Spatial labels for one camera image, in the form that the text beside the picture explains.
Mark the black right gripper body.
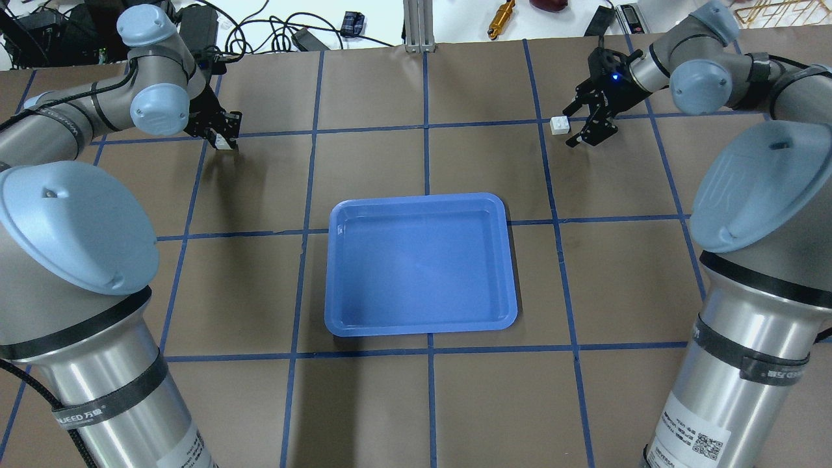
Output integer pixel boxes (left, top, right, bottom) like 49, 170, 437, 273
577, 47, 641, 118

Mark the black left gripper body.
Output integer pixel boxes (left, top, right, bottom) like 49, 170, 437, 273
184, 83, 242, 139

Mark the white block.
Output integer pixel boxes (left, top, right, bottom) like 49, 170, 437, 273
549, 115, 571, 136
214, 134, 237, 151

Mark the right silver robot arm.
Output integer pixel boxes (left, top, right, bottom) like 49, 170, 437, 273
564, 1, 831, 467

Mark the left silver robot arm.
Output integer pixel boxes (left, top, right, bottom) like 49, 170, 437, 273
1, 4, 241, 467

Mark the blue plastic tray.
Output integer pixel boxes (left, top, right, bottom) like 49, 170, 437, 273
324, 192, 518, 337

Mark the black power adapter brick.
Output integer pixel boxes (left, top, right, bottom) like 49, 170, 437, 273
177, 4, 219, 54

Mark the brass cylinder tool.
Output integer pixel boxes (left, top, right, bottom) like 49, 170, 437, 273
487, 0, 516, 40

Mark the small blue black device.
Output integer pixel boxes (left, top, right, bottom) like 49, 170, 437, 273
341, 10, 365, 38

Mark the aluminium frame post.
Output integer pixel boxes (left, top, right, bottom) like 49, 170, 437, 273
403, 0, 436, 54

